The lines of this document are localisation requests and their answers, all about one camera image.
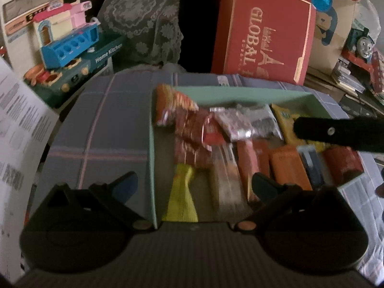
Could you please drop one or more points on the large red box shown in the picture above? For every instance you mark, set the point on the large red box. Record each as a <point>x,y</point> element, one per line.
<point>264,33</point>

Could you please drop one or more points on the dark blue snack packet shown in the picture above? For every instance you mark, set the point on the dark blue snack packet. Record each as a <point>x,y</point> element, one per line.
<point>312,165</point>

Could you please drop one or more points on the silver snack packet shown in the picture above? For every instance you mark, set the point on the silver snack packet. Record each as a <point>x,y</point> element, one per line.
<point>265,121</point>

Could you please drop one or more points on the plain orange snack packet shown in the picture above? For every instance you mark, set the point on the plain orange snack packet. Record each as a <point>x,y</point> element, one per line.
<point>289,166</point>

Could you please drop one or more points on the orange gold snack bag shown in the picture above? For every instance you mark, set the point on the orange gold snack bag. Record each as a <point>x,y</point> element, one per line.
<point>172,102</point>

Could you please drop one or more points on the pale green cardboard box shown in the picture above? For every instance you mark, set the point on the pale green cardboard box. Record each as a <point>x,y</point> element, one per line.
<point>240,95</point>

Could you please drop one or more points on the stack of books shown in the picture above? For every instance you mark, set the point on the stack of books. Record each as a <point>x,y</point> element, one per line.
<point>348,76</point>

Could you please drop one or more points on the blue toy train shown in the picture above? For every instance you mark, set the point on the blue toy train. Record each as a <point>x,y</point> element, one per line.
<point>361,43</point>

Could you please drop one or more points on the yellow snack bar packet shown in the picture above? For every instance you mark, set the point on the yellow snack bar packet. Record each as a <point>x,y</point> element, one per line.
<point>289,126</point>

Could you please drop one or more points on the printed white paper sheet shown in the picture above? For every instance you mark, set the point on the printed white paper sheet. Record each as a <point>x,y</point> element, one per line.
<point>18,120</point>

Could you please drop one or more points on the yellow green snack packet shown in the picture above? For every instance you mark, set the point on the yellow green snack packet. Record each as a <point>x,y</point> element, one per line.
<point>181,195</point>

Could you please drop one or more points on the brown cardboard box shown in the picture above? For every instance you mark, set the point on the brown cardboard box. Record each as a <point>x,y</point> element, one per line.
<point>333,42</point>

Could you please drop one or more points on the small orange snack packet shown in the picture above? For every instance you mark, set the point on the small orange snack packet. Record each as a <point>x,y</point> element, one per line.
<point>252,162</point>

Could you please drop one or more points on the red orange snack packet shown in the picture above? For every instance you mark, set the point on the red orange snack packet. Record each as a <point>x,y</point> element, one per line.
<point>342,163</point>

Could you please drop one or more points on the cream pink toy kitchen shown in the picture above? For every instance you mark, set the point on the cream pink toy kitchen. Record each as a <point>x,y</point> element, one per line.
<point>30,6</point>

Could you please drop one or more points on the white plastic bag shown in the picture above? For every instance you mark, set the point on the white plastic bag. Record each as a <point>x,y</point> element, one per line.
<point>369,15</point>

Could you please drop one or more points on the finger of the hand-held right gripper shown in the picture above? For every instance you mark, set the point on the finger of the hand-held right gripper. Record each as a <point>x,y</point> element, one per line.
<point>345,135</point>

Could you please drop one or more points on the plaid grey blanket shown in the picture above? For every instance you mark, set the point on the plaid grey blanket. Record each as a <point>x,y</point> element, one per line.
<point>105,132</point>

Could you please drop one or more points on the grey lace cloth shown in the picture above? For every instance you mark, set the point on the grey lace cloth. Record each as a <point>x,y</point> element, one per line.
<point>141,18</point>

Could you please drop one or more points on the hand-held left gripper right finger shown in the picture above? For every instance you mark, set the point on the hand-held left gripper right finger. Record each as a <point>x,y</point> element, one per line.
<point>261,186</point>

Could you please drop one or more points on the red printed toy box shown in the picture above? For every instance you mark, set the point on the red printed toy box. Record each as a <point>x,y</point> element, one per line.
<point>378,72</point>

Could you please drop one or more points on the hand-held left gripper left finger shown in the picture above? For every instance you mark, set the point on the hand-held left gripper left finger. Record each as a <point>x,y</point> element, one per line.
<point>126,183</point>

